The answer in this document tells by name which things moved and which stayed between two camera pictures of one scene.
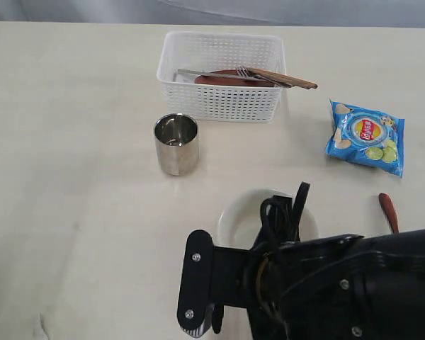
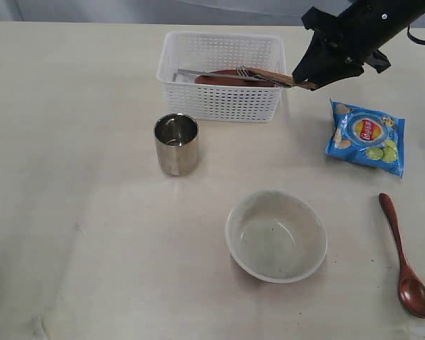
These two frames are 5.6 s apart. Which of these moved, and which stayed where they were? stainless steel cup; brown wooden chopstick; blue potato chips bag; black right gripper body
Moved: black right gripper body
Stayed: stainless steel cup; blue potato chips bag; brown wooden chopstick
